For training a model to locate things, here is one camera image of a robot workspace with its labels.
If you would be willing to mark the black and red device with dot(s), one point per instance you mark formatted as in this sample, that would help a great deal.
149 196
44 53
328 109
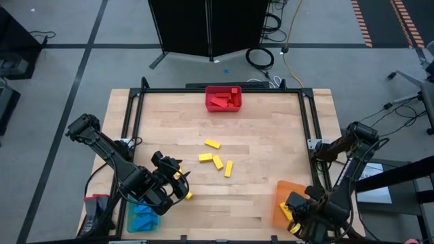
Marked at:
91 211

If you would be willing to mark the grey office chair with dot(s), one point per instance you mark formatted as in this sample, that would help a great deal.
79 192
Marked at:
428 98

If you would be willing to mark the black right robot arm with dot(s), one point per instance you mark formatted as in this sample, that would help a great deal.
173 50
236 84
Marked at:
351 173

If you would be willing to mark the grey side table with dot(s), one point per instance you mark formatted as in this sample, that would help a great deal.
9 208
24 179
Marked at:
407 203

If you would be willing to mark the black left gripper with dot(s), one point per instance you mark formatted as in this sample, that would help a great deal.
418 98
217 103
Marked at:
167 179

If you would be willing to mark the yellow wooden cylinder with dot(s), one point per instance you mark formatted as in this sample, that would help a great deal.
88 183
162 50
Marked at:
189 196

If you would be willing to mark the green plastic bin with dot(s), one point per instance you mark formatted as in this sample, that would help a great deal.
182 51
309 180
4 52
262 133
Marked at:
130 225

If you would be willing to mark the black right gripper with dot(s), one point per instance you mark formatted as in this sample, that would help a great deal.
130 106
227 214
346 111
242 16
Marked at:
315 217

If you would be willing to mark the red round object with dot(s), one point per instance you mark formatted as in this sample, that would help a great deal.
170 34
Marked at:
412 242

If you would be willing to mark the red wooden block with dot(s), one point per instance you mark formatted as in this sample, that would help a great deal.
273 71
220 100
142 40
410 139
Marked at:
234 91
236 100
218 102
223 95

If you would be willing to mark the orange plastic bin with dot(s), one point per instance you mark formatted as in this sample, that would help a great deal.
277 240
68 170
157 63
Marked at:
279 189

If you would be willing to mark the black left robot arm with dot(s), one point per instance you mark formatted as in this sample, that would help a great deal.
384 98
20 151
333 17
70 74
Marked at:
112 158

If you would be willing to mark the red plastic bin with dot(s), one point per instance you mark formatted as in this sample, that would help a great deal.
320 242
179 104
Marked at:
208 108

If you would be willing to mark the blue wooden block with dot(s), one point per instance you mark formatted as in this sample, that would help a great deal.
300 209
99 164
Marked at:
139 223
152 220
142 209

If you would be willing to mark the dark grey box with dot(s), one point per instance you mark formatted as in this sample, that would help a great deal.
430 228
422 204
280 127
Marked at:
8 105

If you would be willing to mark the black power strip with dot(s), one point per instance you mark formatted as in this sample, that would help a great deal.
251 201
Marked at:
195 85

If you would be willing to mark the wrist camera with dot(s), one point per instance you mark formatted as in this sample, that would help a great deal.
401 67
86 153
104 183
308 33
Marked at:
314 193
158 158

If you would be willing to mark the black beam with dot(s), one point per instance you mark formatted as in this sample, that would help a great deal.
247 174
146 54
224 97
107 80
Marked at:
400 173

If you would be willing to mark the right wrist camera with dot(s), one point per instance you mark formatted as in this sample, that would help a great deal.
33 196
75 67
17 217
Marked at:
314 193

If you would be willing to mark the black cabinet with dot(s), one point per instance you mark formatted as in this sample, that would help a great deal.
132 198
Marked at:
17 40

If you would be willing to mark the white paper sheet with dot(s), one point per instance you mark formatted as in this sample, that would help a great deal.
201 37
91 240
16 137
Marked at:
376 197

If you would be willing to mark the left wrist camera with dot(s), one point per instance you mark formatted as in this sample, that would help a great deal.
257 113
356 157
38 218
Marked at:
158 158

